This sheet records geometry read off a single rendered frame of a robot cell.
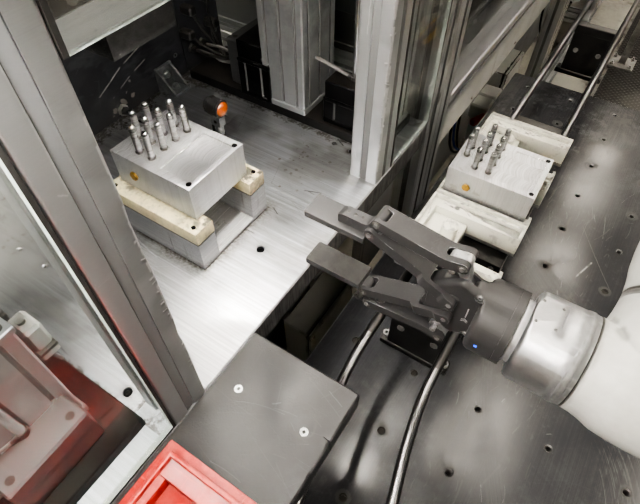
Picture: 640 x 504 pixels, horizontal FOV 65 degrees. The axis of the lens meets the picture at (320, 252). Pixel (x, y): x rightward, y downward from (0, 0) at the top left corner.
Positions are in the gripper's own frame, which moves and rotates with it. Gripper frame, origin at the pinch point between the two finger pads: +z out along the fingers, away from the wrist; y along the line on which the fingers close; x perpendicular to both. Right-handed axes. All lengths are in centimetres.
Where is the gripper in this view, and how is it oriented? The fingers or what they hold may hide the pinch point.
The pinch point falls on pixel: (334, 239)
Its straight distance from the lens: 54.5
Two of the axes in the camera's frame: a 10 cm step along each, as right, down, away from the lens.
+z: -8.4, -4.3, 3.4
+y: 0.0, -6.3, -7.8
